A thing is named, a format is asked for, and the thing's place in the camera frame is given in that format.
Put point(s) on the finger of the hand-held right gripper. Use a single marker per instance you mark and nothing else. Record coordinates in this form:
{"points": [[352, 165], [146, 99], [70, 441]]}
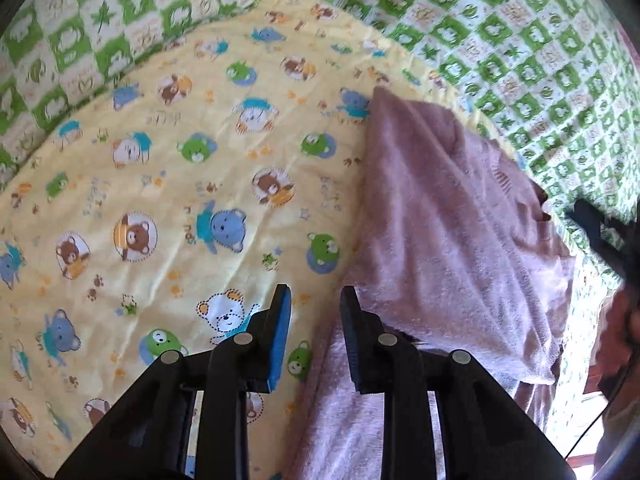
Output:
{"points": [[602, 240]]}

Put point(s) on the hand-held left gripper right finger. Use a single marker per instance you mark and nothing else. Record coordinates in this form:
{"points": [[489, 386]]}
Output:
{"points": [[354, 345]]}

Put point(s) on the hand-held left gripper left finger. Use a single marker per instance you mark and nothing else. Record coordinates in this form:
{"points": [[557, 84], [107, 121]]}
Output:
{"points": [[281, 340]]}

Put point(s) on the pink knitted sweater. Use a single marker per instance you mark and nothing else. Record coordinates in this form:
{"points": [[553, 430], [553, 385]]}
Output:
{"points": [[440, 260]]}

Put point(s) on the yellow bear print blanket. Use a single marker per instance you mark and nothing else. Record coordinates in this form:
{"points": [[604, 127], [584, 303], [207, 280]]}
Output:
{"points": [[165, 200]]}

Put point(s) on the green checkered quilt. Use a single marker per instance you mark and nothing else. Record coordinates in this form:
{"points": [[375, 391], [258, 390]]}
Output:
{"points": [[525, 60]]}

